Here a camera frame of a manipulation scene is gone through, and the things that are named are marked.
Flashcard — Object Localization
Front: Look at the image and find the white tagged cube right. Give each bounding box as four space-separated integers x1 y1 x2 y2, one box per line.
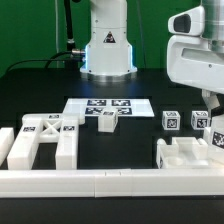
191 111 210 130

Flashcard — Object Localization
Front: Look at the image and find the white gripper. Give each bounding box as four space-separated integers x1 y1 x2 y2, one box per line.
167 5 224 117

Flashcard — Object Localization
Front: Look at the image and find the white fence wall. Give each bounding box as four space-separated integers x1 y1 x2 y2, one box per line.
0 169 224 198
0 127 14 166

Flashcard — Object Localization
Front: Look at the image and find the white tagged cube left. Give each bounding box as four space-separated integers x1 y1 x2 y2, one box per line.
162 111 180 130

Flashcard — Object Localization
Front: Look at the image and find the white chair back frame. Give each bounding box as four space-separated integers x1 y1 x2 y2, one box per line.
7 113 85 170

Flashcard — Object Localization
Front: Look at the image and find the white chair seat part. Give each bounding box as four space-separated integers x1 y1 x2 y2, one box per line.
155 136 221 170

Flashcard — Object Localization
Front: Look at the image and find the black vertical hose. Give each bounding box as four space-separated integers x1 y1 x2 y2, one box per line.
63 0 76 52

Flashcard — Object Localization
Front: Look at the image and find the white left fence wall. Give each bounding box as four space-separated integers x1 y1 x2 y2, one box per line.
0 127 14 166

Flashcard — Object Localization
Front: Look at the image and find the white marker base plate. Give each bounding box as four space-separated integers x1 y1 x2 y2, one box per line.
63 98 154 117

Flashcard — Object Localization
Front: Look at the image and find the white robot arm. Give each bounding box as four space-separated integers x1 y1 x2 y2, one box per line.
80 0 224 110

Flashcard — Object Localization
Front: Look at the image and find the black cable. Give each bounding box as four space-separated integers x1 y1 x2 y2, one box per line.
4 49 86 76

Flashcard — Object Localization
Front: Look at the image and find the white tagged cube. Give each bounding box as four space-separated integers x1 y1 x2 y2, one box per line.
191 111 210 130
162 111 180 130

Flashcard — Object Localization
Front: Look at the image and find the white front fence wall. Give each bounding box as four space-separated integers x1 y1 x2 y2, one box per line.
0 169 224 198

